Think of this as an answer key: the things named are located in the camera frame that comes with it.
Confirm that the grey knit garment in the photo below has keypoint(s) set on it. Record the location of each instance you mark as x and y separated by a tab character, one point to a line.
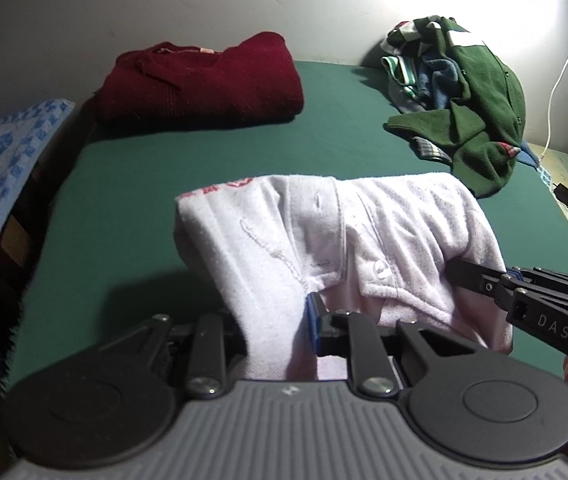
409	102

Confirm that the plaid cloth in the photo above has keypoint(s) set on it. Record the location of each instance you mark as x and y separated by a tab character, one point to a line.
431	149

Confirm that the blue denim garment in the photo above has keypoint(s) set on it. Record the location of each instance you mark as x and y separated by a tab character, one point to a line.
441	80

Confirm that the dark striped garment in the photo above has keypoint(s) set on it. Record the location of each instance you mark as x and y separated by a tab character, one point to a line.
409	35

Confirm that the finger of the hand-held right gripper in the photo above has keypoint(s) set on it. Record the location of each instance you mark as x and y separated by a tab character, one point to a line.
474	280
554	281

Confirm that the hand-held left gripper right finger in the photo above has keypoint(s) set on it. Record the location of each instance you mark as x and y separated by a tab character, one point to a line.
312	322

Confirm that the blue cloth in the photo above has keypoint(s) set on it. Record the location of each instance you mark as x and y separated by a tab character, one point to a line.
528	155

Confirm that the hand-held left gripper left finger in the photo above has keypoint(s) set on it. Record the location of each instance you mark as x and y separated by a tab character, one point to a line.
209	350

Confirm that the dark red sweater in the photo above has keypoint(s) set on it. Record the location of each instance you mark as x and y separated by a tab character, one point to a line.
204	85

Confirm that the white polo shirt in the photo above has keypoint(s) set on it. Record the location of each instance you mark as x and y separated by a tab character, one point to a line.
389	230

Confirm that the green white striped garment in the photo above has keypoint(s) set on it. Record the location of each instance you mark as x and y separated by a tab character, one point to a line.
401	75

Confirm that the green cardigan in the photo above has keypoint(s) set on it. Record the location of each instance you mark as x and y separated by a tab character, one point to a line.
484	105

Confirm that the green felt mat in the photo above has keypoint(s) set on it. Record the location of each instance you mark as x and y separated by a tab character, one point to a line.
129	185

